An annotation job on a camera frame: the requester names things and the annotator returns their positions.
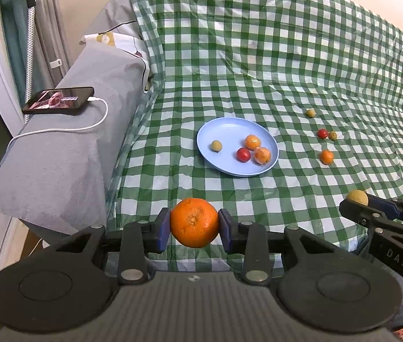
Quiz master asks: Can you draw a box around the floor lamp stand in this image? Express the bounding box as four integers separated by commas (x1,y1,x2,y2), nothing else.
0,0,42,125

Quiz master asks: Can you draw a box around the grey sofa armrest cover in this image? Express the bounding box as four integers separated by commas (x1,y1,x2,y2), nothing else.
0,0,147,234

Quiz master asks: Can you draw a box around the orange tangerine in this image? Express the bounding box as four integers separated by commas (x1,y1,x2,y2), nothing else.
170,198,219,248
320,150,334,165

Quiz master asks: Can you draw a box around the black smartphone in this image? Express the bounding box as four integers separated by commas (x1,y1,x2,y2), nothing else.
22,87,95,115

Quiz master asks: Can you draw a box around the green checkered tablecloth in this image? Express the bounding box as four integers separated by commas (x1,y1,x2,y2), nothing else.
105,0,403,271

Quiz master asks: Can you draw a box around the grey curtain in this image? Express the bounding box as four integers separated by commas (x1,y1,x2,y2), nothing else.
33,0,72,89

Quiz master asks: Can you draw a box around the yellow-green small fruit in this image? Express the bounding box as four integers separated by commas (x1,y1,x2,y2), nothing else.
210,140,222,152

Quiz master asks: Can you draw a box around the light blue plate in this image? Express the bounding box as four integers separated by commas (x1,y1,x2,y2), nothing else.
195,117,280,178

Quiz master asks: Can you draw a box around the white charging cable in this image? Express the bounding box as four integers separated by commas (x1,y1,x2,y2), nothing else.
7,96,110,151

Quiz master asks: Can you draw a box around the orange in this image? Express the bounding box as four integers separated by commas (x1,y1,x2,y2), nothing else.
244,134,261,150
254,147,272,165

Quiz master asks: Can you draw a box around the floral white pillow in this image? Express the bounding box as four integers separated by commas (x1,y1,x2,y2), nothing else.
80,32,150,93

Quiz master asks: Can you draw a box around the red tomato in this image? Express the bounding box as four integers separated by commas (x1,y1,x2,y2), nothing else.
317,129,328,139
236,147,251,163

